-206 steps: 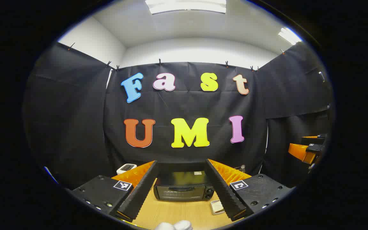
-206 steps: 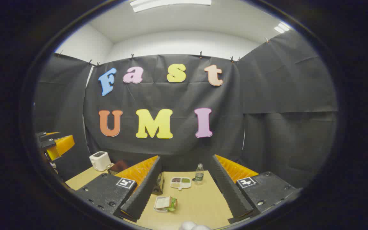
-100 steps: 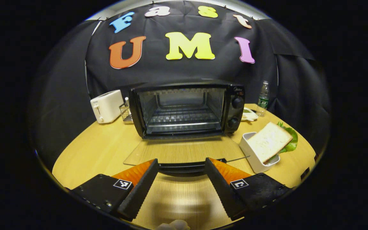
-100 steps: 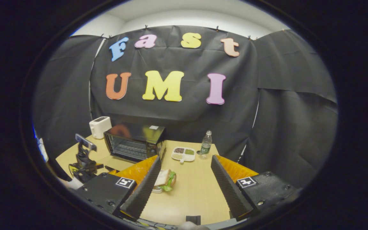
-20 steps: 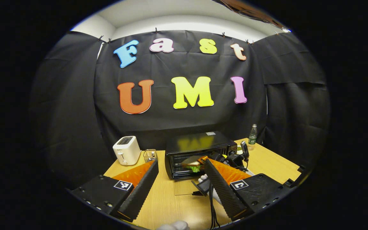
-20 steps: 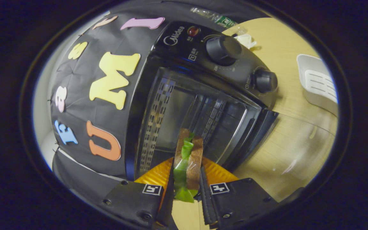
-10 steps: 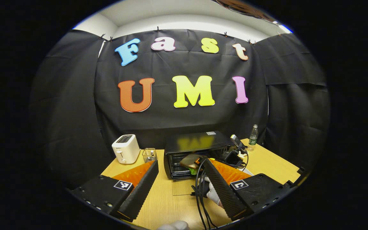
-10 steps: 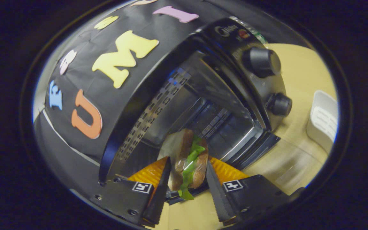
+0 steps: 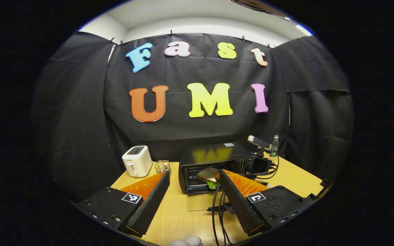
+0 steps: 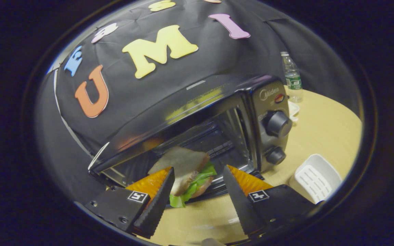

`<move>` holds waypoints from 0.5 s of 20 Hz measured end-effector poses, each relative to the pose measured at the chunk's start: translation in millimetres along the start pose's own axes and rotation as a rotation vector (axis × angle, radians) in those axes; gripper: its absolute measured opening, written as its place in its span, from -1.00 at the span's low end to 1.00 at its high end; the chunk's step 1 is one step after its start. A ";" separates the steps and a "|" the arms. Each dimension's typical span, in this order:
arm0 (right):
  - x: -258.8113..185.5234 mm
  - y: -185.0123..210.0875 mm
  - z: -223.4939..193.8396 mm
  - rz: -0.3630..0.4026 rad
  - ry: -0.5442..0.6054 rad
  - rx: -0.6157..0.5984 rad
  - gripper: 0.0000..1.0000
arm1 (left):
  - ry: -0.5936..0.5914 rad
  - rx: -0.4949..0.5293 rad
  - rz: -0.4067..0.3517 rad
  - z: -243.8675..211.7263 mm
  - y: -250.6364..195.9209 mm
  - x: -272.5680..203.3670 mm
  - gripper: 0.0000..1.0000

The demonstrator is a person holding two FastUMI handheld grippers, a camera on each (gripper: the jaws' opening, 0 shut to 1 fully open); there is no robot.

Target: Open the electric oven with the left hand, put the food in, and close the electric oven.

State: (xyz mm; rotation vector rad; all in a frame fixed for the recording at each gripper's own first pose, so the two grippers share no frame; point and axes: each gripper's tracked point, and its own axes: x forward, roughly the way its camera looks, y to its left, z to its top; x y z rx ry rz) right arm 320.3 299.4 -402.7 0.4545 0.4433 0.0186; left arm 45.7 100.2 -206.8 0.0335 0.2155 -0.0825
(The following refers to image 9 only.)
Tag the white toaster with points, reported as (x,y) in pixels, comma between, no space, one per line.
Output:
(139,162)

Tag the black electric oven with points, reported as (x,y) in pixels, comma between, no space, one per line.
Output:
(214,153)

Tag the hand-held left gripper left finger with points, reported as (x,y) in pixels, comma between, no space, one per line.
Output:
(149,208)

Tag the black backdrop cloth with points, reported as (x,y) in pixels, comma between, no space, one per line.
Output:
(190,133)

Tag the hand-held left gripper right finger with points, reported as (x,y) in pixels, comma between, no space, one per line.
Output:
(239,205)

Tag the lettuce sandwich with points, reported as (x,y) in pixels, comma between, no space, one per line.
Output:
(207,175)

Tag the ceiling light panel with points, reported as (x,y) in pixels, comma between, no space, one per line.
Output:
(304,30)

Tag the clear plastic water bottle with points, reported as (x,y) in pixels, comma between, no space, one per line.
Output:
(275,143)

